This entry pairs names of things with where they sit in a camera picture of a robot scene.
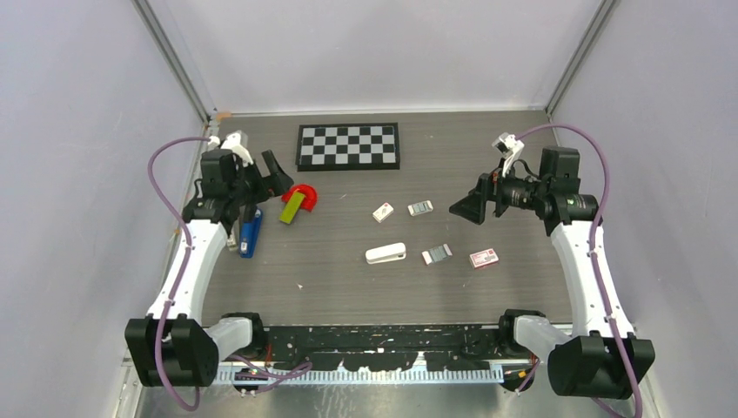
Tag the blue stapler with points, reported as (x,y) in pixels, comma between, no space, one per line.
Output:
(248,237)

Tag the closed white staple box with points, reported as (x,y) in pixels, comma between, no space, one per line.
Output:
(383,212)

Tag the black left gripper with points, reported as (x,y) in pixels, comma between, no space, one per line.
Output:
(279,181)

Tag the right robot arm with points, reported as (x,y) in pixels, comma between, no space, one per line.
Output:
(601,357)

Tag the checkerboard calibration board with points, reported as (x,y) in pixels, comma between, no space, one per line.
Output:
(348,147)

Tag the black and white stapler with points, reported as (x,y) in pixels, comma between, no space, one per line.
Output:
(232,242)

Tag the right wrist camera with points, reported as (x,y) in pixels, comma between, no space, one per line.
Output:
(510,149)

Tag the staple box tray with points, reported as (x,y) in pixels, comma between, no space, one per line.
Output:
(419,208)

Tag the red arch toy block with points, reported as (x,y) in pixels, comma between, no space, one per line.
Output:
(310,199)

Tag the red white staple box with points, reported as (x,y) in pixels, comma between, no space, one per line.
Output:
(484,258)

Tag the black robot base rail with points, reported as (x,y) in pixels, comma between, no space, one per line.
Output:
(385,348)

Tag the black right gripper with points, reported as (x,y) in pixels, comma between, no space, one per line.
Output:
(472,207)

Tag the green lego brick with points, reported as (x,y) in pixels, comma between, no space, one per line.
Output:
(292,206)

